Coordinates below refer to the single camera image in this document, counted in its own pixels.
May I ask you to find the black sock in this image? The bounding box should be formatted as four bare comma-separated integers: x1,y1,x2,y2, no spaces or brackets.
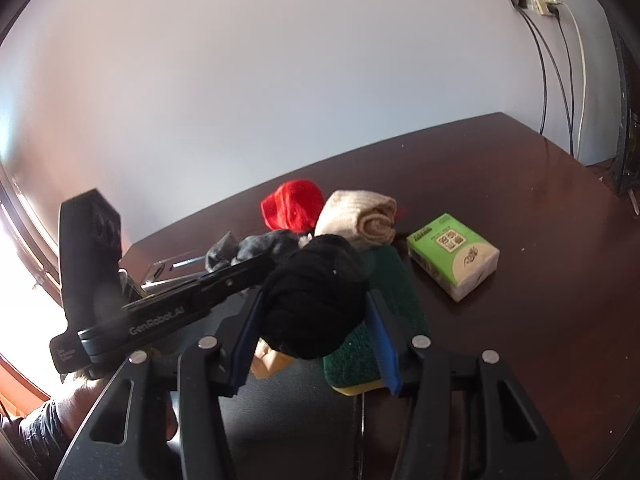
259,235,369,360

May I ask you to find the left hand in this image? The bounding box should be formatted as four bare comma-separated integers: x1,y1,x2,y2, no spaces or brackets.
52,372,111,440

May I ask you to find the tan snack packet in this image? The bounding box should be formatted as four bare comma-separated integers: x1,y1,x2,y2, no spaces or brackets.
250,338,295,380

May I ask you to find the green yellow sponge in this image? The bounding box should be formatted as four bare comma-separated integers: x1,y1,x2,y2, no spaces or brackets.
323,246,428,396

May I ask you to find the black desk mat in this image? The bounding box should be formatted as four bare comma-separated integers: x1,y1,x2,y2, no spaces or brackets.
164,349,417,480

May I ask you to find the dark grey sock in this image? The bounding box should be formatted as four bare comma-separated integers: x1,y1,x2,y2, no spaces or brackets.
205,230,299,273

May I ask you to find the green tissue pack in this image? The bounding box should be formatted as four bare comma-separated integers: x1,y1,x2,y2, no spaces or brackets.
407,212,500,302

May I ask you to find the beige rolled sock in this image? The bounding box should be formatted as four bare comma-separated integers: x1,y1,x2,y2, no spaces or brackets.
314,190,397,250

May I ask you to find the red rolled sock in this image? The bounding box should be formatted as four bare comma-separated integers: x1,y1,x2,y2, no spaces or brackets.
260,180,324,233

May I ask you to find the black television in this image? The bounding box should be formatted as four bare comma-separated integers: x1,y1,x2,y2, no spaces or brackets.
611,27,639,194

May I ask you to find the black power cable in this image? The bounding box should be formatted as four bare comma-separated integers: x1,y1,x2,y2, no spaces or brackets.
522,8,575,156
516,6,549,137

